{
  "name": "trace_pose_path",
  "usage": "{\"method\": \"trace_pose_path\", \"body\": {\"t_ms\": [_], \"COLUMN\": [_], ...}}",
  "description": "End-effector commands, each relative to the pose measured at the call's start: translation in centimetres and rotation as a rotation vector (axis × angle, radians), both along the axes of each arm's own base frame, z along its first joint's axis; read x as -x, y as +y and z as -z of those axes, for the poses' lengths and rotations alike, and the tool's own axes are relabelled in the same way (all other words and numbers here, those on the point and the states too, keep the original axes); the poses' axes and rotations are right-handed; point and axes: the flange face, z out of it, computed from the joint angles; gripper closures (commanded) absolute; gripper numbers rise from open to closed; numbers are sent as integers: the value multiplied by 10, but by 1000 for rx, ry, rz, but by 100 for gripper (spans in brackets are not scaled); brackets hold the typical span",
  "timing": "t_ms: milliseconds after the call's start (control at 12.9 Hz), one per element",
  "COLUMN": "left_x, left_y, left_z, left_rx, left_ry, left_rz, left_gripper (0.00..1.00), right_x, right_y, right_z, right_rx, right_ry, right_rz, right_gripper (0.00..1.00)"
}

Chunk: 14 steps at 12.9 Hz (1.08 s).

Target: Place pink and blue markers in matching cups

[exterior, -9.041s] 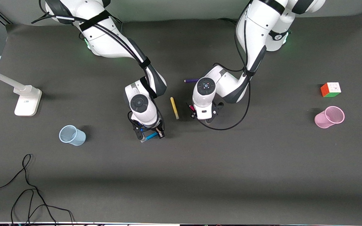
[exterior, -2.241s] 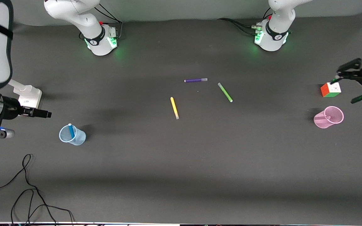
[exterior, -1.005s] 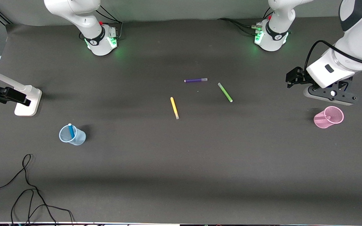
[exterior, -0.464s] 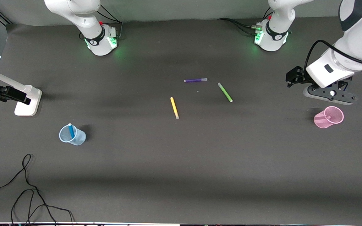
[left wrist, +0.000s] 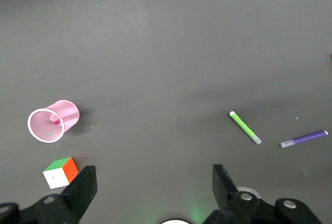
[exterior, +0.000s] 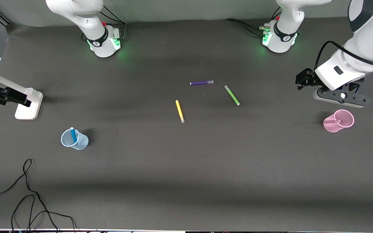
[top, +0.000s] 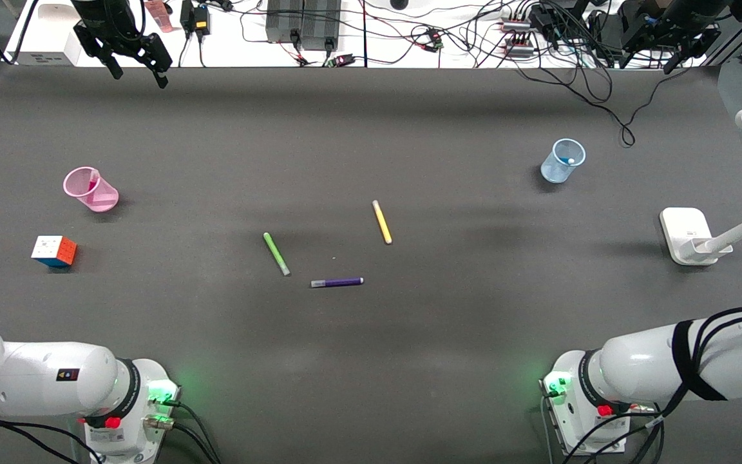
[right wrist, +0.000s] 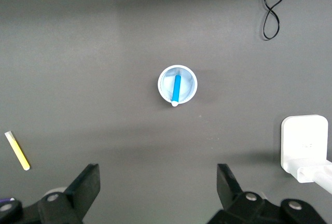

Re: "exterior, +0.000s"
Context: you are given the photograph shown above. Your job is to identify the black left base cables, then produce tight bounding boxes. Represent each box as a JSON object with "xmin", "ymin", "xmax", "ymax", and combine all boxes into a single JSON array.
[{"xmin": 224, "ymin": 6, "xmax": 282, "ymax": 37}]

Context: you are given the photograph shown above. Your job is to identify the yellow marker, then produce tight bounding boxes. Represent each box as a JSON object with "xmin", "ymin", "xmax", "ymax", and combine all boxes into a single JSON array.
[{"xmin": 175, "ymin": 100, "xmax": 185, "ymax": 124}]

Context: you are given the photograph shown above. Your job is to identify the translucent pink plastic cup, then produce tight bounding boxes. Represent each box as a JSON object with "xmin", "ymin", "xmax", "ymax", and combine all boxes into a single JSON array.
[{"xmin": 323, "ymin": 109, "xmax": 355, "ymax": 133}]

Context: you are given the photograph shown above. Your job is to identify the black base cables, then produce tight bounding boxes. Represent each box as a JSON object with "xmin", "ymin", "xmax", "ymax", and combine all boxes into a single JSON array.
[
  {"xmin": 81, "ymin": 5, "xmax": 127, "ymax": 42},
  {"xmin": 224, "ymin": 6, "xmax": 282, "ymax": 37}
]

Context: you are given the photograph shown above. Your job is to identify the green marker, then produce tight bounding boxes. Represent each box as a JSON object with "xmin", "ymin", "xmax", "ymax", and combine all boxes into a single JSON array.
[{"xmin": 224, "ymin": 85, "xmax": 241, "ymax": 106}]

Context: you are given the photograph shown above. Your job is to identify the translucent blue plastic cup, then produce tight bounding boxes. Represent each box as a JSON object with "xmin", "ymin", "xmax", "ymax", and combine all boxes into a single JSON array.
[{"xmin": 61, "ymin": 129, "xmax": 89, "ymax": 151}]

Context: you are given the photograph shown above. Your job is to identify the thin black loose cable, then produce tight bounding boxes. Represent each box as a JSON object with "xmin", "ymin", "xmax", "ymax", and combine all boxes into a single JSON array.
[{"xmin": 0, "ymin": 159, "xmax": 77, "ymax": 233}]

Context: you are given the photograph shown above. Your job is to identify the white stand with base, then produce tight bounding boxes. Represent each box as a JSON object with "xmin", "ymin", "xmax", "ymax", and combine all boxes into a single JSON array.
[{"xmin": 0, "ymin": 66, "xmax": 44, "ymax": 120}]

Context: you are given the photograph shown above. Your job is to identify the black right base cables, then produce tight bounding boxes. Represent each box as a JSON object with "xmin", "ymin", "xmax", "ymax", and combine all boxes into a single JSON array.
[{"xmin": 81, "ymin": 5, "xmax": 127, "ymax": 42}]

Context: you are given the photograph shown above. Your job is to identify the dark grey table mat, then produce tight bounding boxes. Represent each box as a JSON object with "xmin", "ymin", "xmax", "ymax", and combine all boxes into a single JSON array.
[{"xmin": 0, "ymin": 15, "xmax": 373, "ymax": 231}]

